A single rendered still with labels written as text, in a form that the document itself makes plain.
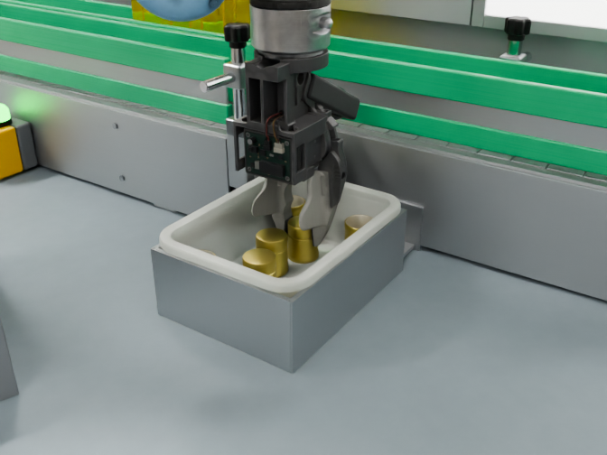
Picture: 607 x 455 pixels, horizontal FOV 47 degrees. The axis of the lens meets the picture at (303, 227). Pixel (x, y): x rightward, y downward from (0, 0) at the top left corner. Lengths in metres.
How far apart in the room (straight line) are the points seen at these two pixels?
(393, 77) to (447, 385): 0.36
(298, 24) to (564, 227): 0.35
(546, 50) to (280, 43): 0.41
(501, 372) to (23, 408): 0.42
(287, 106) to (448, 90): 0.21
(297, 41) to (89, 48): 0.41
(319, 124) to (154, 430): 0.32
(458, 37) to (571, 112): 0.28
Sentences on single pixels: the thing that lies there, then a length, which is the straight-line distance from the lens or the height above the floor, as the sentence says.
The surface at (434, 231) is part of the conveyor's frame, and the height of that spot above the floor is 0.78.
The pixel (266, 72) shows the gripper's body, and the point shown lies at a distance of 0.64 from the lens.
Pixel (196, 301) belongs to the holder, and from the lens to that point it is 0.69.
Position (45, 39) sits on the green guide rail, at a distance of 1.06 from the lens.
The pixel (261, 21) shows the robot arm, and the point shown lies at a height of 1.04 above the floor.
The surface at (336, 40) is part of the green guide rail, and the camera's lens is 0.93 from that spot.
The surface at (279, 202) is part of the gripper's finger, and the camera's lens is 0.76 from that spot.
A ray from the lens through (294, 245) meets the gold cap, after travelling 0.77.
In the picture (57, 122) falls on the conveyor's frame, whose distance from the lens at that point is 1.06.
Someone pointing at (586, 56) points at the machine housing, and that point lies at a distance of 0.94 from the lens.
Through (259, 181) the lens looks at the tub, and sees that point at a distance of 0.80.
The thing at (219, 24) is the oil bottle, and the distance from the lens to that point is 0.97.
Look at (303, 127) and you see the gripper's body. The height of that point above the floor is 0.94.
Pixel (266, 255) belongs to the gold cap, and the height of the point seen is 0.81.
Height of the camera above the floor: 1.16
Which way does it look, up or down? 28 degrees down
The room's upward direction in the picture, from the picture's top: straight up
